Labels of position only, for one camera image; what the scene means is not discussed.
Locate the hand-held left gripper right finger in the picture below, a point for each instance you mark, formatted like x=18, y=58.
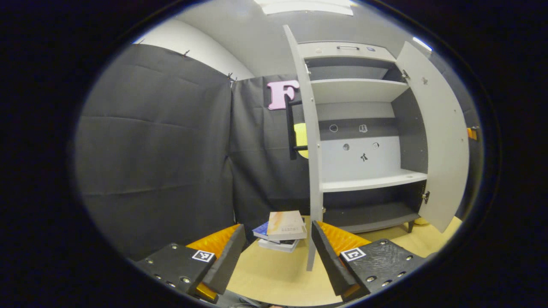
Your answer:
x=332, y=265

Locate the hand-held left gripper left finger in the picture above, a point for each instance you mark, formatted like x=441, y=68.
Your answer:
x=227, y=265

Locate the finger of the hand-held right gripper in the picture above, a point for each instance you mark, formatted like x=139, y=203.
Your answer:
x=472, y=133

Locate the grey cabinet door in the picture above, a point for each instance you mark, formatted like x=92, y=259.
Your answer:
x=445, y=149
x=314, y=171

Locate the grey cabinet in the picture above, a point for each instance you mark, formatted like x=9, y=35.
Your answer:
x=359, y=90

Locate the blue cover book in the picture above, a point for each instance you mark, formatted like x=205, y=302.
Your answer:
x=260, y=231

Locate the white cover book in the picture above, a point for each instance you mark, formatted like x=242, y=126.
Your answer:
x=278, y=245

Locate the beige cover book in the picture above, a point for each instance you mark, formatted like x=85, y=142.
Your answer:
x=286, y=224

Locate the yellow round sponge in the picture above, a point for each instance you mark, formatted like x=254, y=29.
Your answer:
x=421, y=221

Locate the black backdrop cloth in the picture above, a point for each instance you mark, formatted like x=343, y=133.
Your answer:
x=162, y=149

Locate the large ceiling light panel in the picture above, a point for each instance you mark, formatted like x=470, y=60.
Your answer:
x=306, y=6

